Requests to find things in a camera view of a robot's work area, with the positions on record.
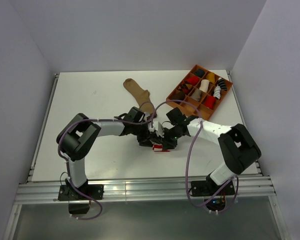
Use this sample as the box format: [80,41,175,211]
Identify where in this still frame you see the red white striped sock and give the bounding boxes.
[152,144,170,152]

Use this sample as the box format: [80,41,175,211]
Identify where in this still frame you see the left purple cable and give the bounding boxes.
[57,109,157,221]

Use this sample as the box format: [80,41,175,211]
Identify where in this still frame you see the cream rolled sock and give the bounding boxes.
[199,79,210,93]

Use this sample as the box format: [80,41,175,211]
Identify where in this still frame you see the red rolled sock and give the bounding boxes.
[186,76,200,86]
[203,95,217,110]

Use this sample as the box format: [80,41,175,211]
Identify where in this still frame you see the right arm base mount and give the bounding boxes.
[188,176,236,213]

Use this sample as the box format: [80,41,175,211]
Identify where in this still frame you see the aluminium front rail frame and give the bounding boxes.
[13,175,276,205]

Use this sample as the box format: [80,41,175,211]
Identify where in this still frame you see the red rolled sock lower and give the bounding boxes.
[203,95,217,110]

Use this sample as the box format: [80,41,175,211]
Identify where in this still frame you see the grey brown rolled sock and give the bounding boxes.
[190,88,203,102]

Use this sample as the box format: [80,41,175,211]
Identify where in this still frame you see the purple cable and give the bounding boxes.
[149,99,240,216]
[57,109,157,221]

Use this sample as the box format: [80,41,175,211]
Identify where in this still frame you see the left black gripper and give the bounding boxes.
[130,121,159,148]

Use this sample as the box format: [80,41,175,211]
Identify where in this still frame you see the left aluminium side rail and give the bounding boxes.
[26,73,60,183]

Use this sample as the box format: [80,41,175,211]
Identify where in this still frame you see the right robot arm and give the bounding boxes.
[164,107,262,195]

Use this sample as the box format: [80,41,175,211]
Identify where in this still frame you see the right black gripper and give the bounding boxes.
[158,125,182,151]

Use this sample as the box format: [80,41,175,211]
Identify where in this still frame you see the dark teal rolled sock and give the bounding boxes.
[193,69,206,78]

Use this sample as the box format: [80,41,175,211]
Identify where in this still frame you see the argyle patterned rolled sock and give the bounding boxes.
[178,82,193,95]

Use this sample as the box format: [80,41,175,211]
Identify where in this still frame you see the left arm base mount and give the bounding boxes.
[57,182,104,217]

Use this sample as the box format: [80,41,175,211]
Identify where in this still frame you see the white grey striped sock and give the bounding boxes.
[213,85,221,100]

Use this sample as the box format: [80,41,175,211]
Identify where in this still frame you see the black white striped sock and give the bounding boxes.
[217,77,228,91]

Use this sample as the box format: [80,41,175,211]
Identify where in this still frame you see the dark brown rolled sock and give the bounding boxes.
[169,90,186,105]

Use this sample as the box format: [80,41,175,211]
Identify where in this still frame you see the aluminium side rail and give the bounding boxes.
[226,70,264,176]
[26,73,60,183]

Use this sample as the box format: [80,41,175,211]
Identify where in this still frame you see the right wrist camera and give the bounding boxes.
[148,121,165,138]

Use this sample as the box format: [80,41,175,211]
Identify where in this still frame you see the tan brown sock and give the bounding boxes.
[123,78,154,114]

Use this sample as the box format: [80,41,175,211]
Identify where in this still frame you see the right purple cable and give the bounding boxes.
[149,99,240,216]

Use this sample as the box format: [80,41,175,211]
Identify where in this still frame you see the yellow rolled sock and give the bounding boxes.
[206,72,216,84]

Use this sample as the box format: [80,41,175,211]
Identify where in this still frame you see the right aluminium side rail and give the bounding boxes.
[226,70,264,176]

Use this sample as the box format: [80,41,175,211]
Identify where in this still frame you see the red rolled sock upper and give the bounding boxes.
[186,76,200,86]

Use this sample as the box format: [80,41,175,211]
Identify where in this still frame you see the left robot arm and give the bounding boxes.
[56,107,153,200]

